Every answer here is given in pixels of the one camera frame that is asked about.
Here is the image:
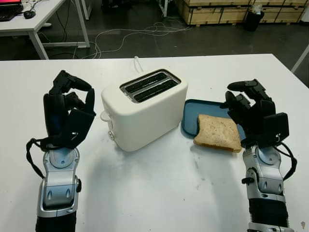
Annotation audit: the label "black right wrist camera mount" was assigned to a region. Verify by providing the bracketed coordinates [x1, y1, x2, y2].
[262, 112, 290, 148]

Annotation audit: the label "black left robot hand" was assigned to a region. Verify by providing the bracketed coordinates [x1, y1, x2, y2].
[42, 70, 96, 142]

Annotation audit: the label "white toaster power cord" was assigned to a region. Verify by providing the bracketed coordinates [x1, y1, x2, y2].
[133, 55, 145, 73]

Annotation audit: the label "white upright desk leg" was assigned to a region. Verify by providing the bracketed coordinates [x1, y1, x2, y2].
[158, 0, 169, 17]

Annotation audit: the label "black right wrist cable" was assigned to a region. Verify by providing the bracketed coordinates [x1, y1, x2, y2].
[277, 141, 298, 181]

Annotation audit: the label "black trash bin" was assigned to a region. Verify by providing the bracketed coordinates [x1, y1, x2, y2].
[245, 9, 265, 32]

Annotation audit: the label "white two-slot toaster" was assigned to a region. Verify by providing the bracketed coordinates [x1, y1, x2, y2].
[100, 69, 189, 152]

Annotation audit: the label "slice of brown bread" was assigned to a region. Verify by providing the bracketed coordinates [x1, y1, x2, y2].
[193, 114, 242, 153]

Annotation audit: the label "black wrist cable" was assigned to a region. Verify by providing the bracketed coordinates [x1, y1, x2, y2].
[26, 138, 46, 179]
[277, 141, 298, 181]

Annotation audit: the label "black laptop with pink screen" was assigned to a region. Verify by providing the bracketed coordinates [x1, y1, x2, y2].
[0, 0, 24, 22]

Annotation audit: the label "white slanted table leg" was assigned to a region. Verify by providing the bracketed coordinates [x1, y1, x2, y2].
[291, 44, 309, 73]

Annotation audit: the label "white office desk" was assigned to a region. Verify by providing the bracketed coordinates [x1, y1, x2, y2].
[0, 0, 90, 60]

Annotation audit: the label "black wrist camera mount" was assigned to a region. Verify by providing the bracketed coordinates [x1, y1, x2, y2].
[40, 108, 95, 151]
[262, 112, 290, 148]

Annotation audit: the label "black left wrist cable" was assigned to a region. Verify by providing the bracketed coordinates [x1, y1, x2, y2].
[26, 138, 46, 179]

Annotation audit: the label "dark blue plastic tray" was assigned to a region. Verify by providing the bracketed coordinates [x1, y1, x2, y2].
[180, 98, 247, 141]

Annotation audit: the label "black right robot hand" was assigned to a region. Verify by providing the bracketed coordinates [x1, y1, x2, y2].
[221, 78, 276, 147]

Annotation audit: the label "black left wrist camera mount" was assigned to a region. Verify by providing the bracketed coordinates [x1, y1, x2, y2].
[40, 108, 95, 151]

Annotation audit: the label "white cable on floor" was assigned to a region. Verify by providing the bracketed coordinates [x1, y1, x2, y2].
[93, 21, 194, 58]

